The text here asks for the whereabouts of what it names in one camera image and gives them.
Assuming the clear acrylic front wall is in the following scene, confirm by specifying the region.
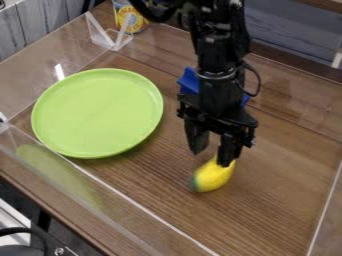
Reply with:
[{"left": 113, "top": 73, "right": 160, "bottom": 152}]
[{"left": 0, "top": 117, "right": 219, "bottom": 256}]

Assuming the yellow labelled tin can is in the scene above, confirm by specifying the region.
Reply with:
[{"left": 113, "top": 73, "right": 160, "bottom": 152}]
[{"left": 112, "top": 0, "right": 148, "bottom": 34}]

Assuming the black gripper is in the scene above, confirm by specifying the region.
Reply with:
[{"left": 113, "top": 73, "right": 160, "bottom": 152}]
[{"left": 177, "top": 68, "right": 258, "bottom": 167}]

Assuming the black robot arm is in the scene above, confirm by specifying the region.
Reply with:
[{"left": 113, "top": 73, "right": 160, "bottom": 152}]
[{"left": 128, "top": 0, "right": 259, "bottom": 167}]

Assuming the blue plastic block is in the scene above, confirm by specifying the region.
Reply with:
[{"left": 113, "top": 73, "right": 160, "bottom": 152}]
[{"left": 177, "top": 67, "right": 250, "bottom": 115}]

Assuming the black cable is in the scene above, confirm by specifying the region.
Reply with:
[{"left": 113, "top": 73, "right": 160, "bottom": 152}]
[{"left": 0, "top": 227, "right": 48, "bottom": 256}]

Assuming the green round plate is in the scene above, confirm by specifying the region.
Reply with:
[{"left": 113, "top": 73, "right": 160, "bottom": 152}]
[{"left": 31, "top": 68, "right": 163, "bottom": 159}]

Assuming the clear acrylic corner bracket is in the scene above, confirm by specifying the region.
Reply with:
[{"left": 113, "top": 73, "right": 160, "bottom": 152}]
[{"left": 85, "top": 12, "right": 133, "bottom": 52}]

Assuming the yellow toy banana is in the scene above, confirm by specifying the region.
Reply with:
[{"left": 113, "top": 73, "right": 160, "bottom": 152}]
[{"left": 189, "top": 157, "right": 236, "bottom": 193}]

